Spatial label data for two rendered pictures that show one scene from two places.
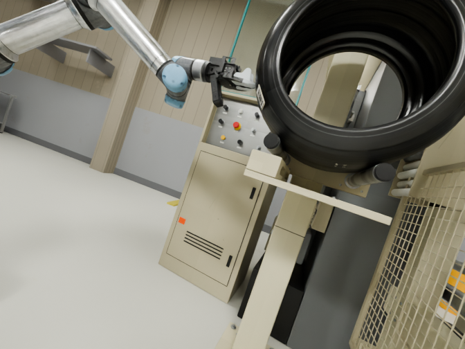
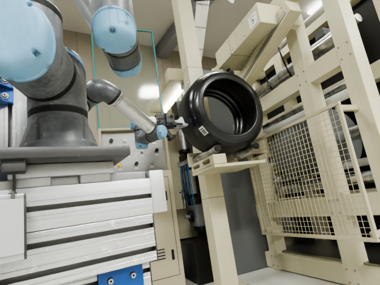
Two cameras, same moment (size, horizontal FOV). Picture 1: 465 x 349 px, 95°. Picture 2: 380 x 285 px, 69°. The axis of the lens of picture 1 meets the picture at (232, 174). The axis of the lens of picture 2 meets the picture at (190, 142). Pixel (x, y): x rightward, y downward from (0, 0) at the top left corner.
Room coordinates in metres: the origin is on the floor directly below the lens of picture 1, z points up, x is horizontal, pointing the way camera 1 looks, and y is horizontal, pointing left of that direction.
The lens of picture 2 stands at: (-0.51, 1.15, 0.59)
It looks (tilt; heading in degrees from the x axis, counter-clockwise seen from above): 13 degrees up; 318
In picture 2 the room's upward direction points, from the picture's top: 8 degrees counter-clockwise
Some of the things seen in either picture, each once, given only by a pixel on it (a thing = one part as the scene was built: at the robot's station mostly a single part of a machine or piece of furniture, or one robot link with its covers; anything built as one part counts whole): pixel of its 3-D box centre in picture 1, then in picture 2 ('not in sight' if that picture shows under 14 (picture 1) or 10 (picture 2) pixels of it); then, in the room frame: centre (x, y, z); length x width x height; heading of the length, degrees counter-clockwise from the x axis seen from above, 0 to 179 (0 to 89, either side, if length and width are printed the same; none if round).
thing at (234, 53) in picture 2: not in sight; (248, 41); (0.50, -0.50, 1.71); 0.61 x 0.25 x 0.15; 161
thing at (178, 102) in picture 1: (177, 91); (143, 138); (0.82, 0.30, 1.00); 0.11 x 0.08 x 0.11; 13
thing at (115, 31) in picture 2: not in sight; (115, 23); (-0.10, 0.92, 0.94); 0.11 x 0.08 x 0.11; 144
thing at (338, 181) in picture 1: (316, 169); (213, 158); (0.88, -0.32, 0.90); 0.40 x 0.03 x 0.10; 71
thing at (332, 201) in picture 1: (308, 193); (227, 167); (0.72, -0.26, 0.80); 0.37 x 0.36 x 0.02; 71
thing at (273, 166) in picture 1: (272, 169); (207, 164); (0.76, -0.13, 0.83); 0.36 x 0.09 x 0.06; 161
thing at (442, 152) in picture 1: (433, 164); (249, 138); (0.80, -0.69, 1.05); 0.20 x 0.15 x 0.30; 161
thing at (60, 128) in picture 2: not in sight; (59, 136); (0.08, 0.98, 0.77); 0.15 x 0.15 x 0.10
